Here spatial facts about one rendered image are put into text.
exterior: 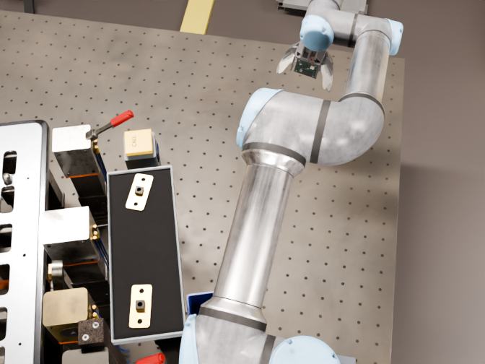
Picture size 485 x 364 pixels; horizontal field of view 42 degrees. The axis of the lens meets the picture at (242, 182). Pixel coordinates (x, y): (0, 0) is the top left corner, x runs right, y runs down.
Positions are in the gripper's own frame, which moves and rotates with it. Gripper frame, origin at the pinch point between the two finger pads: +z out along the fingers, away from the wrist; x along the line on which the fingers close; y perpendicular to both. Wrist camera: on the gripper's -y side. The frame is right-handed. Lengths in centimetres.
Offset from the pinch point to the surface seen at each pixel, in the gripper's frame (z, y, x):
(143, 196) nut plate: -12, 60, -20
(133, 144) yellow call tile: -12, 49, -28
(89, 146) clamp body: -1, 46, -41
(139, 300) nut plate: -11, 81, -12
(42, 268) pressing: 8, 75, -38
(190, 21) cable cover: 88, -104, -69
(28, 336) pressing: 9, 89, -33
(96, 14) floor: 97, -96, -117
